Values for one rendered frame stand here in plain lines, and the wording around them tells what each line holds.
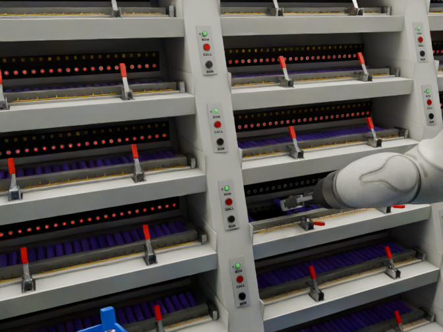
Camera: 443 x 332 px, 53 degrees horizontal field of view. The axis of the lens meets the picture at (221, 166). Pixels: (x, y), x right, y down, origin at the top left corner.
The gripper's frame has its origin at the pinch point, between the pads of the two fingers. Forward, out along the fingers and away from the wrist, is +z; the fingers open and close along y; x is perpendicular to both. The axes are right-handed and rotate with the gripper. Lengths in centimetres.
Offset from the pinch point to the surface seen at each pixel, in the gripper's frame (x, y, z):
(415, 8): 50, 51, -13
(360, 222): -9.2, 18.9, -2.1
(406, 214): -10.0, 35.9, -2.3
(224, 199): 4.2, -20.7, -3.5
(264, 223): -3.7, -8.3, 2.2
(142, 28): 47, -34, -9
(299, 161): 10.4, 2.3, -5.0
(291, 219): -4.1, 0.0, 2.1
